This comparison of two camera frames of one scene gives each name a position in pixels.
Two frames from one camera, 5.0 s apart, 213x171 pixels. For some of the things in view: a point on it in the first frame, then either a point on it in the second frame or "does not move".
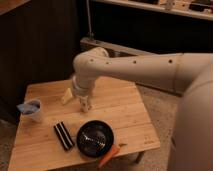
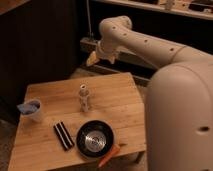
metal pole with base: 90,34 does not move
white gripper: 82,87 to 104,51
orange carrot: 115,149 does not move
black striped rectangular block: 64,135 does not move
